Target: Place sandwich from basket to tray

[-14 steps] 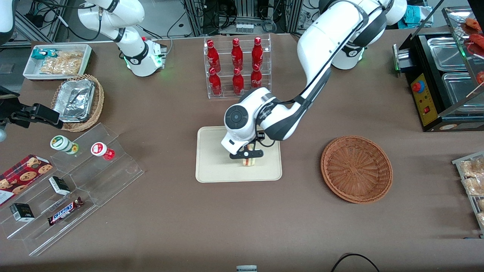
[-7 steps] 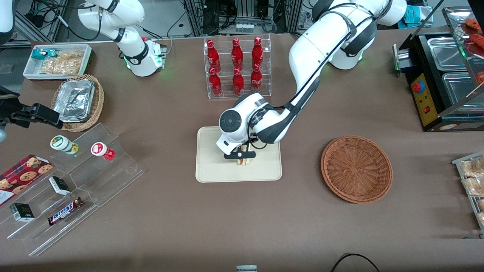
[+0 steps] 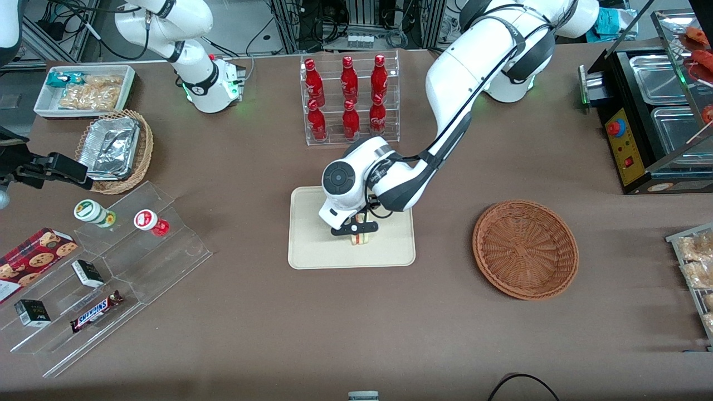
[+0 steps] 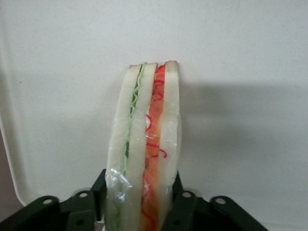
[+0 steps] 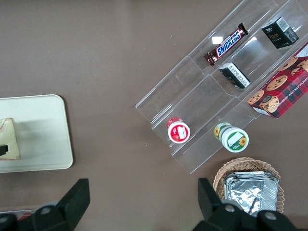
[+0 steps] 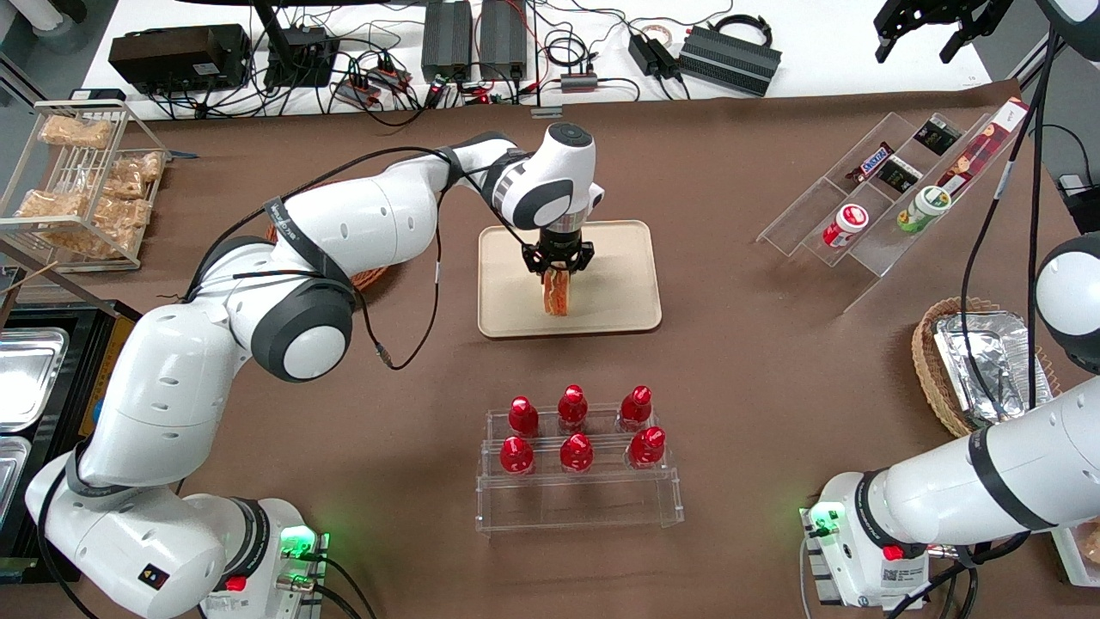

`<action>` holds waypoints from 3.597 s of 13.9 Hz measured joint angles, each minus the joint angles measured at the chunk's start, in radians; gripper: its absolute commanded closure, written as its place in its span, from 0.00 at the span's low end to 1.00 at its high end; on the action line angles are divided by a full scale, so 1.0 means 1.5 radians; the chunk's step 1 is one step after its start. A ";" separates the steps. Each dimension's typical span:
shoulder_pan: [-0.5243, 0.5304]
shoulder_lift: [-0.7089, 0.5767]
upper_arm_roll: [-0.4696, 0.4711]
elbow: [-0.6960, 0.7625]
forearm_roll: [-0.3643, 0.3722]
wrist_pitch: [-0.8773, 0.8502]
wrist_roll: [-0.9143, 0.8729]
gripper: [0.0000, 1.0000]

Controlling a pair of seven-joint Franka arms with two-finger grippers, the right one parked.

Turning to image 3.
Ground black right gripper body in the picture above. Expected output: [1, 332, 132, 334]
[14, 153, 56, 187]

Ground beige plastic tray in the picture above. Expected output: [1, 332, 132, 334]
[288, 185, 417, 270]

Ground oval light wicker basket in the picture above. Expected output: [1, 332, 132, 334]
[75, 109, 154, 195]

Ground round brown wicker basket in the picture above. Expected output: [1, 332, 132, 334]
[472, 200, 579, 301]

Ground tray of wrapped pastries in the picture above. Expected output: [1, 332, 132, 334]
[666, 223, 713, 351]

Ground green lidded cup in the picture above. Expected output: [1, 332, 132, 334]
[74, 199, 117, 229]

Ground stacked foil containers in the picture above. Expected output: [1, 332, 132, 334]
[78, 116, 141, 181]

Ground white rectangular bin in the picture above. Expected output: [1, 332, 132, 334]
[33, 65, 136, 120]

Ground teal snack packet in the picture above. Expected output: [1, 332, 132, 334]
[46, 71, 90, 89]

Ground red cookie box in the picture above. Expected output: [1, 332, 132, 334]
[0, 227, 79, 306]

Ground red lidded cup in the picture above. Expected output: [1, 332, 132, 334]
[134, 209, 170, 237]

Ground clear acrylic bottle rack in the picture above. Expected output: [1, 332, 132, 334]
[300, 50, 401, 147]

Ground small black box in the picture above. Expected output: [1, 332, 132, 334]
[14, 299, 52, 327]
[71, 260, 105, 288]

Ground red cola bottle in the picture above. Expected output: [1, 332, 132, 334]
[342, 99, 360, 140]
[307, 99, 328, 142]
[304, 58, 325, 107]
[371, 54, 388, 102]
[369, 94, 387, 138]
[340, 56, 359, 104]

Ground clear acrylic stepped stand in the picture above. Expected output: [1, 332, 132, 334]
[74, 181, 213, 305]
[0, 253, 146, 379]

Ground Snickers chocolate bar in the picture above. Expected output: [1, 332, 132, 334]
[70, 290, 124, 334]

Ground black hot food display case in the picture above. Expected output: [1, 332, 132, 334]
[578, 8, 713, 195]

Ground teal cloth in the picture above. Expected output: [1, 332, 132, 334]
[590, 8, 638, 42]

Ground steel food pan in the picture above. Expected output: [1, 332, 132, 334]
[650, 105, 713, 158]
[628, 53, 690, 106]

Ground red fried food piece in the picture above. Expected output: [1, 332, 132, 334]
[684, 26, 713, 48]

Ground black cable loop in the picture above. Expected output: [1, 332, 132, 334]
[488, 373, 560, 401]

